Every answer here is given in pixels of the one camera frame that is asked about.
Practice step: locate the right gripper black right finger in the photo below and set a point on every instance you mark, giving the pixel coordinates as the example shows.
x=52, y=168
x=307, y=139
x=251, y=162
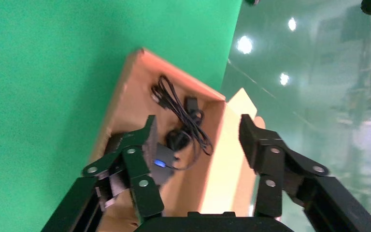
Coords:
x=268, y=153

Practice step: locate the green table cloth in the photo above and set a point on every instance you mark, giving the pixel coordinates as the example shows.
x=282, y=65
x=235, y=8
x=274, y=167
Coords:
x=44, y=64

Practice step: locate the open brown cardboard box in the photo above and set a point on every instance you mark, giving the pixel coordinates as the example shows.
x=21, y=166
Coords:
x=134, y=96

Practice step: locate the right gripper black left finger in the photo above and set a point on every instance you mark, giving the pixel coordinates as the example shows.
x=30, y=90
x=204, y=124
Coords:
x=140, y=179

